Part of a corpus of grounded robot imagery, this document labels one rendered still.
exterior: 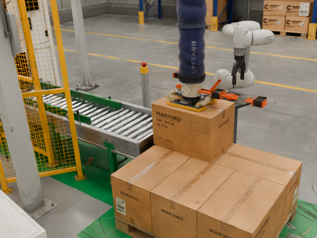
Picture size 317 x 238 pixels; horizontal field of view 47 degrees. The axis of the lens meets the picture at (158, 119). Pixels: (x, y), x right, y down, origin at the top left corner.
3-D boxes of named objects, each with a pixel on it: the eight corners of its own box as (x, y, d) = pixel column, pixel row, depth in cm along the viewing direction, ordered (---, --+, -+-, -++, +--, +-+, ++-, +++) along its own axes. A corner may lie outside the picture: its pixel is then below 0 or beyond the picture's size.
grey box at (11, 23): (2, 50, 292) (-6, 12, 280) (8, 49, 296) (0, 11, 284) (17, 53, 281) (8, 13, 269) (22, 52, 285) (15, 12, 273)
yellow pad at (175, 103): (165, 104, 313) (165, 98, 311) (172, 100, 320) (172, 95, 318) (200, 112, 294) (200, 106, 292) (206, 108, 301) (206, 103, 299)
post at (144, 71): (145, 147, 442) (139, 66, 400) (148, 144, 447) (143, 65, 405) (149, 148, 438) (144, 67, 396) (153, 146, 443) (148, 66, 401)
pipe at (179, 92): (167, 99, 313) (166, 93, 310) (183, 90, 331) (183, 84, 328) (201, 107, 294) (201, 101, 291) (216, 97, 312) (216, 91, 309)
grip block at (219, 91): (210, 98, 295) (210, 91, 292) (216, 94, 302) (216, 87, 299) (219, 100, 290) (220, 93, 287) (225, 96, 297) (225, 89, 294)
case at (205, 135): (153, 143, 334) (151, 103, 317) (178, 127, 362) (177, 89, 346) (210, 163, 300) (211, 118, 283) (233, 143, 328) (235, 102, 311)
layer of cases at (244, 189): (114, 215, 307) (110, 174, 290) (179, 162, 378) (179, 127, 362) (248, 281, 240) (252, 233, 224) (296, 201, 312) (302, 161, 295)
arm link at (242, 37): (234, 48, 264) (252, 48, 264) (235, 27, 258) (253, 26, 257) (231, 45, 274) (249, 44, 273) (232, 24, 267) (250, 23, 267)
